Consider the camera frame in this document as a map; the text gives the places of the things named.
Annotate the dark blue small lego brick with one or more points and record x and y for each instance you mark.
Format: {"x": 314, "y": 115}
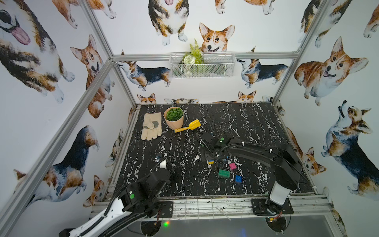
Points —
{"x": 238, "y": 179}

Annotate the aluminium front rail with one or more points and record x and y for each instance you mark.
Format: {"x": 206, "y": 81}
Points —
{"x": 232, "y": 208}

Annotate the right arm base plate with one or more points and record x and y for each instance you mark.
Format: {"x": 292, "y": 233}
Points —
{"x": 267, "y": 208}

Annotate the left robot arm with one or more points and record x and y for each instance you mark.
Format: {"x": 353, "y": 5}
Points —
{"x": 133, "y": 202}

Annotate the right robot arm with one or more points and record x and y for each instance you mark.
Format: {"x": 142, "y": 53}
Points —
{"x": 282, "y": 159}

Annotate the pink small lego brick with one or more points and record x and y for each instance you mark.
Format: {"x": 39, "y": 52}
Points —
{"x": 233, "y": 166}

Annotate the beige work glove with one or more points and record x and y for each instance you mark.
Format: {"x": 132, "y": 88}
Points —
{"x": 152, "y": 126}

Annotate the green fern with white flower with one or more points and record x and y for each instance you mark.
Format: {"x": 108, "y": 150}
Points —
{"x": 192, "y": 61}

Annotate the pink pot with green plant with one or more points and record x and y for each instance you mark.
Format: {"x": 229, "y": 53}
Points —
{"x": 174, "y": 117}

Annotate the white wire basket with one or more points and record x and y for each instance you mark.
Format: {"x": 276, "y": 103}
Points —
{"x": 216, "y": 65}

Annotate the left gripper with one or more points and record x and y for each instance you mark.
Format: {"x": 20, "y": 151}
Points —
{"x": 175, "y": 173}

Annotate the yellow toy shovel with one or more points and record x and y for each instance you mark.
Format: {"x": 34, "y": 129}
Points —
{"x": 193, "y": 125}

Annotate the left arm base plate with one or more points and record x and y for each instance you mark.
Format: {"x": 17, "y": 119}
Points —
{"x": 161, "y": 209}

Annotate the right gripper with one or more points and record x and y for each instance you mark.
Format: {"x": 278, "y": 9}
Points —
{"x": 207, "y": 157}

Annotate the green long lego brick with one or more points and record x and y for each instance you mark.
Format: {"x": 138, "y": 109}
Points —
{"x": 224, "y": 173}

